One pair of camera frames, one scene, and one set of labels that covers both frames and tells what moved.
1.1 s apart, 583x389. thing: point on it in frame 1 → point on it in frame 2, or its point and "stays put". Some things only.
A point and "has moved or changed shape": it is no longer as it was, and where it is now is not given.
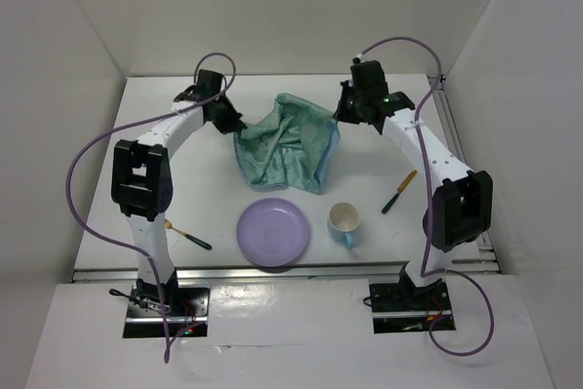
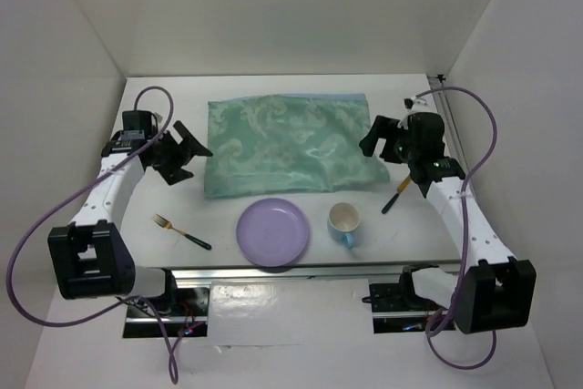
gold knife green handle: x=400 y=189 stays put
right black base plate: x=387 y=297 stays put
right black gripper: x=342 y=113 → x=384 y=127
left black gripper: x=231 y=123 → x=172 y=172
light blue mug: x=343 y=220 stays put
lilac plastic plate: x=272 y=231 stays put
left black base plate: x=180 y=301 stays put
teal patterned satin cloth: x=296 y=148 has moved or changed shape
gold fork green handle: x=168 y=225 stays put
